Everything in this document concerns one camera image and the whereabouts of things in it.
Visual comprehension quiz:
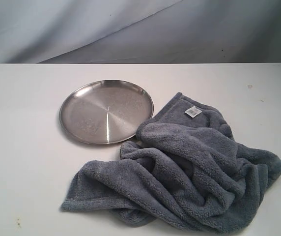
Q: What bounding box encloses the grey backdrop cloth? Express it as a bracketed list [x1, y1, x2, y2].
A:
[0, 0, 281, 63]

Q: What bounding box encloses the round stainless steel plate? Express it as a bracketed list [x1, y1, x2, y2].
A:
[59, 80, 154, 145]

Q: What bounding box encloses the grey-blue fleece towel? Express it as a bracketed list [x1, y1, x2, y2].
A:
[60, 93, 281, 233]

